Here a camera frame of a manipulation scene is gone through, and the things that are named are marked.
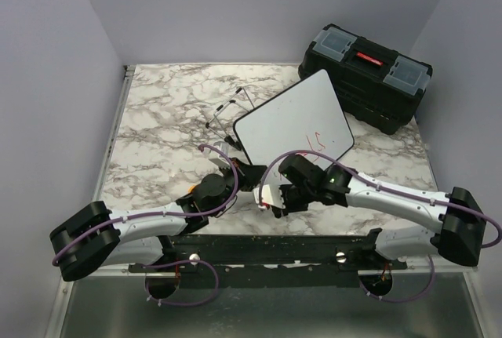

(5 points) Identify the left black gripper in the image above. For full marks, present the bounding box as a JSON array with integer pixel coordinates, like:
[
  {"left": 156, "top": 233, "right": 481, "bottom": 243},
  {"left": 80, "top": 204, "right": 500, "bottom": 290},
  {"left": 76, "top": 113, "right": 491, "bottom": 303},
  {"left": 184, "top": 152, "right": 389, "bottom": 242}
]
[{"left": 210, "top": 158, "right": 268, "bottom": 217}]

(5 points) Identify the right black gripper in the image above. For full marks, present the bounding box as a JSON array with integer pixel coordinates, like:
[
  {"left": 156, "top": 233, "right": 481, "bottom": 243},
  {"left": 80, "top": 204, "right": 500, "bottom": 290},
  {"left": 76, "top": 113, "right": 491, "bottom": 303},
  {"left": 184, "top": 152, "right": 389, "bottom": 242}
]
[{"left": 271, "top": 184, "right": 315, "bottom": 216}]

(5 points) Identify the white whiteboard with red writing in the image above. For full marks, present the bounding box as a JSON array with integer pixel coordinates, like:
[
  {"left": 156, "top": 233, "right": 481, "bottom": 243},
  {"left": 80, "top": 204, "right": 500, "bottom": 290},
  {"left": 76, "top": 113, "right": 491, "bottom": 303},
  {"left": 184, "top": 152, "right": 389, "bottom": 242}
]
[{"left": 233, "top": 70, "right": 355, "bottom": 169}]

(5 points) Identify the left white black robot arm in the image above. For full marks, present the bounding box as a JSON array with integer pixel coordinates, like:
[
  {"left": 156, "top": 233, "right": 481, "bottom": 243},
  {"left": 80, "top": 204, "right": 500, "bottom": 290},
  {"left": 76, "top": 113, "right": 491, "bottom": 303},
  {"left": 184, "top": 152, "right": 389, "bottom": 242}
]
[{"left": 49, "top": 158, "right": 266, "bottom": 282}]

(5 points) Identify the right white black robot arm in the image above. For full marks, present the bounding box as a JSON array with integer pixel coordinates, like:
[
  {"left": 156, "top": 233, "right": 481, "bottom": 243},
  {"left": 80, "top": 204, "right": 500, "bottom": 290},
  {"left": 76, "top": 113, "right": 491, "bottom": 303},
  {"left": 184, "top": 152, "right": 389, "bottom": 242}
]
[{"left": 259, "top": 154, "right": 486, "bottom": 269}]

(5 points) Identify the black plastic toolbox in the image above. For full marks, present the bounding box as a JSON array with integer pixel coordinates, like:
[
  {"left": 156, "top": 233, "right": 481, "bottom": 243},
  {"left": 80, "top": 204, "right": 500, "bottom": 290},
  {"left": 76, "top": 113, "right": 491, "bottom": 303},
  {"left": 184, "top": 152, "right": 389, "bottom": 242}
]
[{"left": 298, "top": 24, "right": 433, "bottom": 135}]

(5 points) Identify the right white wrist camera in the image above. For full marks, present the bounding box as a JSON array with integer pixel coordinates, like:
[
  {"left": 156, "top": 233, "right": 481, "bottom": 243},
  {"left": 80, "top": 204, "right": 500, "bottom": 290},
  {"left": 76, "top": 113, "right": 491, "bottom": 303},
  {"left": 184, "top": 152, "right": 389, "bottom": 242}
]
[{"left": 253, "top": 184, "right": 285, "bottom": 209}]

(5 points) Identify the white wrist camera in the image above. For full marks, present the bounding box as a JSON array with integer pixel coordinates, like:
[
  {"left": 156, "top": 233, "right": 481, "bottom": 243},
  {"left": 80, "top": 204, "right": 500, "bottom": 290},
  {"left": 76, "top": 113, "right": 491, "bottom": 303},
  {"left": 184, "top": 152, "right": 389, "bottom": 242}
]
[
  {"left": 253, "top": 184, "right": 285, "bottom": 209},
  {"left": 208, "top": 141, "right": 232, "bottom": 170}
]

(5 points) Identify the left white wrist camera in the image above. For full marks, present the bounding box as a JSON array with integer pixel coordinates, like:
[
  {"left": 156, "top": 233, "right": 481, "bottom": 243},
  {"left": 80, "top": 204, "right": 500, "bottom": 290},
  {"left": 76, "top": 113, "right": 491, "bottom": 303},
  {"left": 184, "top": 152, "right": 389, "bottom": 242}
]
[{"left": 208, "top": 141, "right": 232, "bottom": 170}]

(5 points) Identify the black front mounting rail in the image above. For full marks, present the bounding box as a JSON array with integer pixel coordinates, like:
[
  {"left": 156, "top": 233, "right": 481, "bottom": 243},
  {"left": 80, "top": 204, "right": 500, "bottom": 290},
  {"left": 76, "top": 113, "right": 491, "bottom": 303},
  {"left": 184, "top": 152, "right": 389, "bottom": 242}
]
[{"left": 120, "top": 229, "right": 407, "bottom": 294}]

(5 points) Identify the black wire easel stand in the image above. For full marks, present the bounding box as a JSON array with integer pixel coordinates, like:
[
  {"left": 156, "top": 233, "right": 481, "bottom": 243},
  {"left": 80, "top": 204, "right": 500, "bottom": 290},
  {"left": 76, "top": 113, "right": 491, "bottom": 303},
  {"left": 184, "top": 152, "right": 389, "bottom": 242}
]
[{"left": 205, "top": 87, "right": 255, "bottom": 151}]

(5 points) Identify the aluminium frame extrusion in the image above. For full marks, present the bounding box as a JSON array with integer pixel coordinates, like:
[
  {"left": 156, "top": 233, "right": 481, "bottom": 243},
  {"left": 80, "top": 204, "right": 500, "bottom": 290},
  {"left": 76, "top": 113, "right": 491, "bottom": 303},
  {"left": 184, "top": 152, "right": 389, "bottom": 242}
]
[{"left": 42, "top": 65, "right": 136, "bottom": 338}]

